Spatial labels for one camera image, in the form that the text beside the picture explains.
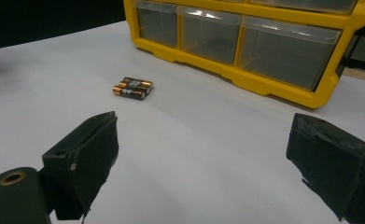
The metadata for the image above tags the black and copper battery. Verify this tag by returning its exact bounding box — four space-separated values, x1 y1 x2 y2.
112 85 147 101
118 81 152 95

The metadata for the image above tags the small clear plastic drawer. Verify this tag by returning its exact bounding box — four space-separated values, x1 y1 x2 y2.
134 0 179 49

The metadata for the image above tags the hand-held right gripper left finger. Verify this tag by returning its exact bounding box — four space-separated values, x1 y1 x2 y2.
38 111 119 221

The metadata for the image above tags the wooden board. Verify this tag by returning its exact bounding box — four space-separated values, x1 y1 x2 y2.
342 67 365 84

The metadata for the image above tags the wide clear plastic drawer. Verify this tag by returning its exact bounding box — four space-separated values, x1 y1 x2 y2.
248 0 358 15

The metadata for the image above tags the dark metal stand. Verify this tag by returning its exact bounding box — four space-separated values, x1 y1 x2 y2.
340 22 365 75

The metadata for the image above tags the large clear plastic drawer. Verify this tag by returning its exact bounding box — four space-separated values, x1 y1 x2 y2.
237 15 343 91

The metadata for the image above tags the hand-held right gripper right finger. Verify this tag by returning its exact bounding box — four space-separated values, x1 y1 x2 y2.
286 113 365 224

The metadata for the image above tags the yellow plastic drawer cabinet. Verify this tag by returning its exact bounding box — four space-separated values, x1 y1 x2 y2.
122 0 365 109

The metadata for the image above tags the medium clear plastic drawer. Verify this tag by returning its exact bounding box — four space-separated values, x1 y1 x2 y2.
176 6 243 66

